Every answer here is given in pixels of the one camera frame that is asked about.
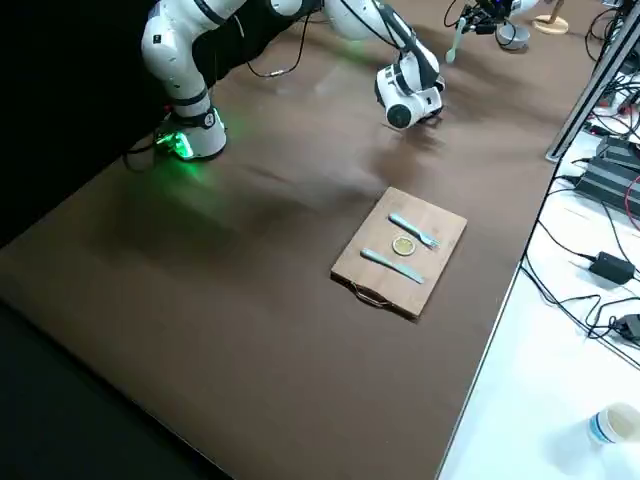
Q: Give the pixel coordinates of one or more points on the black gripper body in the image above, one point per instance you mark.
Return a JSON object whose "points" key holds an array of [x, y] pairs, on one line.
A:
{"points": [[432, 119], [492, 10]]}

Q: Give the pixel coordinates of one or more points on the green plastic spoon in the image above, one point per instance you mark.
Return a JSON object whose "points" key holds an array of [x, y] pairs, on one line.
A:
{"points": [[452, 54]]}

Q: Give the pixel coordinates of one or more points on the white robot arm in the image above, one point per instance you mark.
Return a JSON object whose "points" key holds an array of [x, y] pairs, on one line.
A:
{"points": [[170, 55]]}

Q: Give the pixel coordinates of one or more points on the clear plastic bottle blue label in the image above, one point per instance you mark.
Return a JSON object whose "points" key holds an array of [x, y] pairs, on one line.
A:
{"points": [[617, 425]]}

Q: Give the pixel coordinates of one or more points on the pale grey bowl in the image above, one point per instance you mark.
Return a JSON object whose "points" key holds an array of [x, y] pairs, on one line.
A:
{"points": [[515, 40]]}

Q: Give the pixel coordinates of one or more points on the wooden cup stand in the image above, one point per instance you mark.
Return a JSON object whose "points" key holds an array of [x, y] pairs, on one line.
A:
{"points": [[550, 24]]}

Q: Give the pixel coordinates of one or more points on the pale blue plastic fork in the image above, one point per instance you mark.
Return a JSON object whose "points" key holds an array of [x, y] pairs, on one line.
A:
{"points": [[410, 227]]}

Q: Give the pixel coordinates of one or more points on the wooden cutting board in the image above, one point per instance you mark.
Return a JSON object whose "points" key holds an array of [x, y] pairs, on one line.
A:
{"points": [[372, 232]]}

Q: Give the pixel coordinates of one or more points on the pale green plastic knife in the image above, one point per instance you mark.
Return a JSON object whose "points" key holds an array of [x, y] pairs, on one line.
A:
{"points": [[392, 266]]}

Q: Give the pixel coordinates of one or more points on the black equipment box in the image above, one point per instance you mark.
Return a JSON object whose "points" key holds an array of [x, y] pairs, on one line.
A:
{"points": [[612, 170]]}

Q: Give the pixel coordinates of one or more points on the black power adapter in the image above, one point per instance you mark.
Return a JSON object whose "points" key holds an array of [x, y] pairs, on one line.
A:
{"points": [[612, 267], [631, 326]]}

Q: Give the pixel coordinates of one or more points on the aluminium frame post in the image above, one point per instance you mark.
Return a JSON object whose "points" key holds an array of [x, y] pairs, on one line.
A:
{"points": [[584, 100]]}

